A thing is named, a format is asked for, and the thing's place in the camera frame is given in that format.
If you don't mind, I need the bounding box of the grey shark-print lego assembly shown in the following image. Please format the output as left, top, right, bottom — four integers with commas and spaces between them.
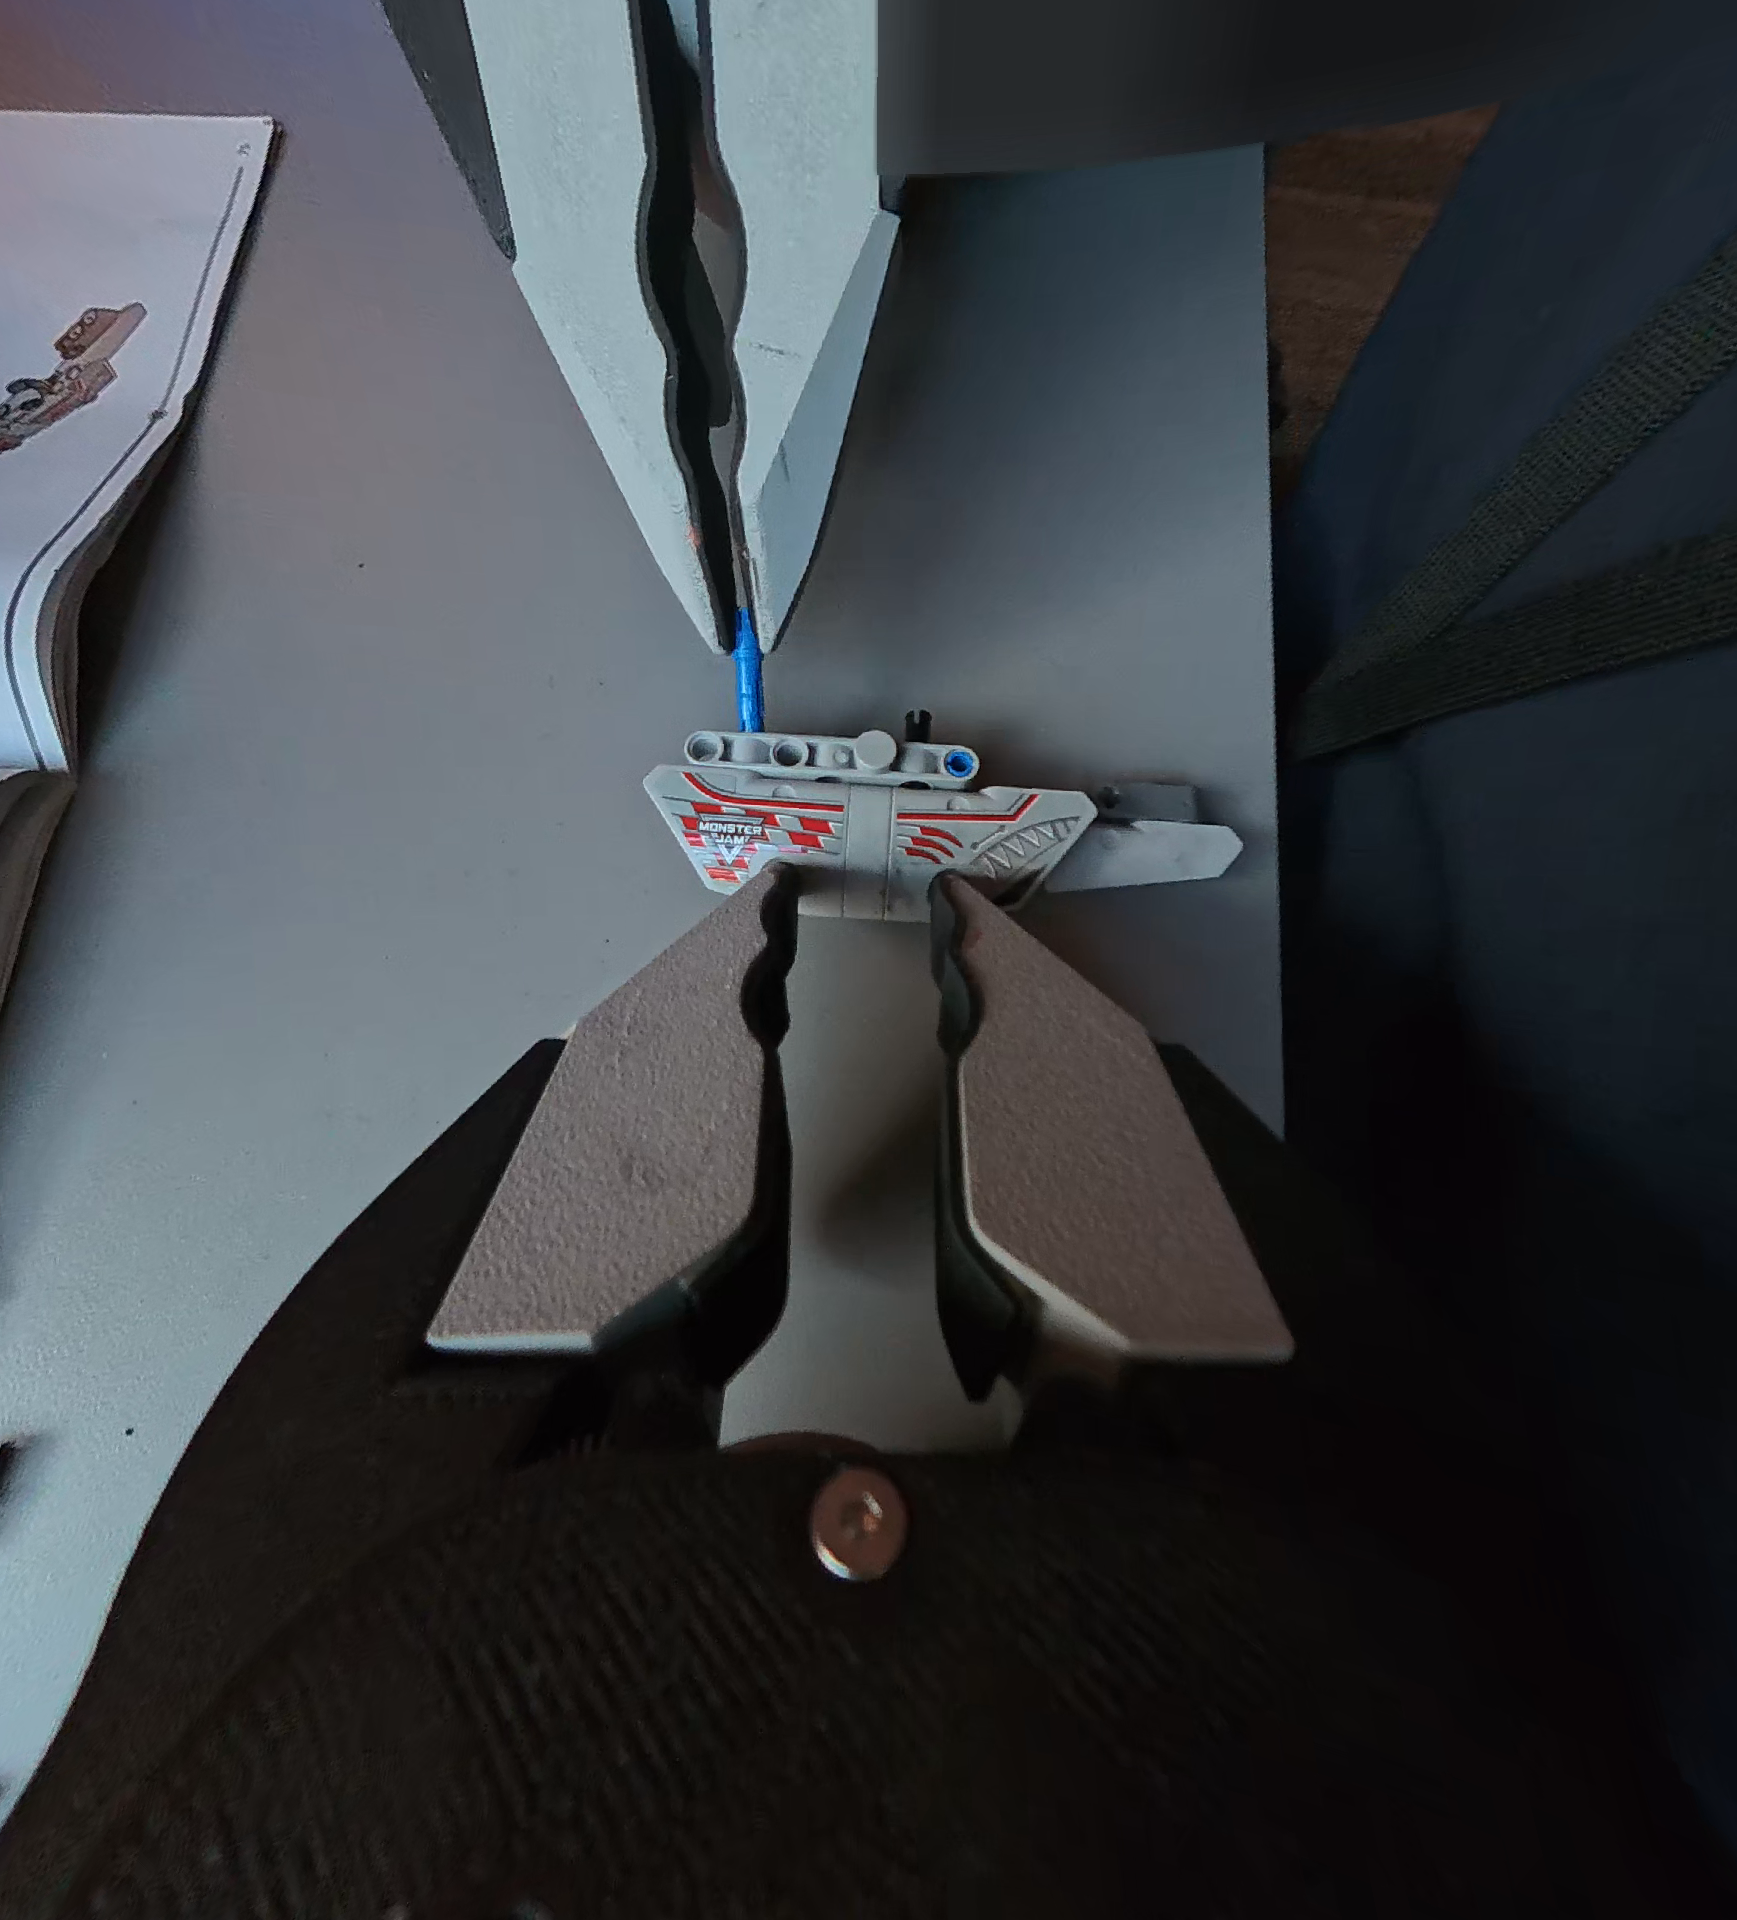
643, 703, 1246, 922

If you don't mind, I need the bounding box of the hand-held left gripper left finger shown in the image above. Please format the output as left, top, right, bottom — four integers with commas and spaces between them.
424, 863, 799, 1378

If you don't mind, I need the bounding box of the black webbing strap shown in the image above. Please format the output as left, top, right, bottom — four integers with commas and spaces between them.
1288, 503, 1737, 761
1288, 147, 1737, 738

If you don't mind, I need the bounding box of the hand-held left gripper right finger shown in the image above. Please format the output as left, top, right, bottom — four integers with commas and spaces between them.
932, 871, 1295, 1406

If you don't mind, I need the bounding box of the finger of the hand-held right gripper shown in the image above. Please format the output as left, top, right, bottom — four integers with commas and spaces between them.
692, 0, 906, 655
468, 0, 740, 657

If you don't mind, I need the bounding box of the open lego instruction manual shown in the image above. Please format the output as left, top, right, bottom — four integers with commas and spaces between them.
0, 107, 280, 1200

